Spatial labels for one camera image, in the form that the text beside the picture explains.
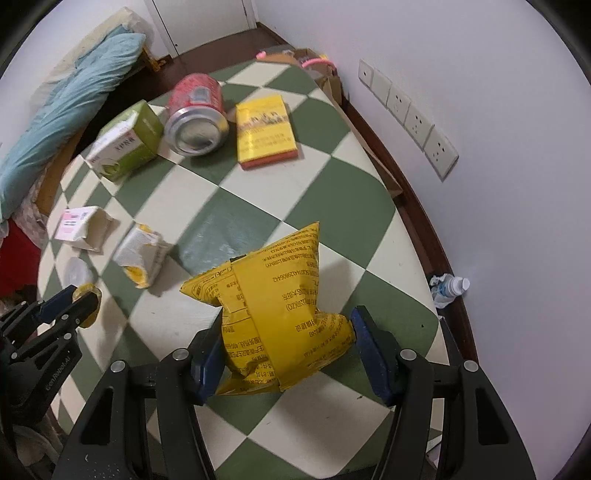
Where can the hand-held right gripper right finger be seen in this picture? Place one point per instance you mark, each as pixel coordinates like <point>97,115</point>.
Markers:
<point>371,355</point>

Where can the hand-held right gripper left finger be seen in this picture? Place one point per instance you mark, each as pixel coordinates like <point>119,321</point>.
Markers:
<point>207,369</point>

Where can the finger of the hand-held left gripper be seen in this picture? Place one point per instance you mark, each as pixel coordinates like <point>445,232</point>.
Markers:
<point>57,307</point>
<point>69,323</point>

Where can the small yellow wrapper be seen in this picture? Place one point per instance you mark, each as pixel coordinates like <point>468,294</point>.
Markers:
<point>85,289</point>

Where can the yellow snack bag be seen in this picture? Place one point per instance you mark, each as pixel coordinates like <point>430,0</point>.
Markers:
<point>277,314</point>

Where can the green white carton box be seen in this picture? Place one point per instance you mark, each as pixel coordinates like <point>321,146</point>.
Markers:
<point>138,134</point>

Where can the yellow box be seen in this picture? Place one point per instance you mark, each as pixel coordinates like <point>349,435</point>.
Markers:
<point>265,134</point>

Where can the red soda can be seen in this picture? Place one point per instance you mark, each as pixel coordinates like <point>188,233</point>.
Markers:
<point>196,99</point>

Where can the clear plastic lid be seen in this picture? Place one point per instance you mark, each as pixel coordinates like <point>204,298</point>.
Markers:
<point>76,272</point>

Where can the red bed sheet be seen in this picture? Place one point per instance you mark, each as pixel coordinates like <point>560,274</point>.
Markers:
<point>16,258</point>

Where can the torn white box pink label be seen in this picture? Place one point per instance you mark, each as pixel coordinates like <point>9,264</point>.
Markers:
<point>78,221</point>

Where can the pale patterned bed sheet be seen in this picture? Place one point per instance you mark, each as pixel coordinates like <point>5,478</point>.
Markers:
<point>34,221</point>

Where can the torn white yellow packet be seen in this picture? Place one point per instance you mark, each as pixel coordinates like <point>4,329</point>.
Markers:
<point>138,251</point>

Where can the crushed clear plastic bottle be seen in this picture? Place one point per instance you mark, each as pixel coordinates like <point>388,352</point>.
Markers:
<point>450,287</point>

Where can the green white checkered tablecloth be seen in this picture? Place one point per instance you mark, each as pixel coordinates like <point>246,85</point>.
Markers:
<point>323,184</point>

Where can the bed with blue duvet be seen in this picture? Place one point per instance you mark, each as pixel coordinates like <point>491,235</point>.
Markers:
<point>60,106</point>

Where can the brown cardboard box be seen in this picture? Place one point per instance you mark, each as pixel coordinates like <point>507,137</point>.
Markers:
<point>332,87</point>

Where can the pink plastic hoop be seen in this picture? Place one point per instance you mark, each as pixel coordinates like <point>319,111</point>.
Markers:
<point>318,61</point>

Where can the white door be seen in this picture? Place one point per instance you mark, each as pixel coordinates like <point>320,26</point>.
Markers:
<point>203,23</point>

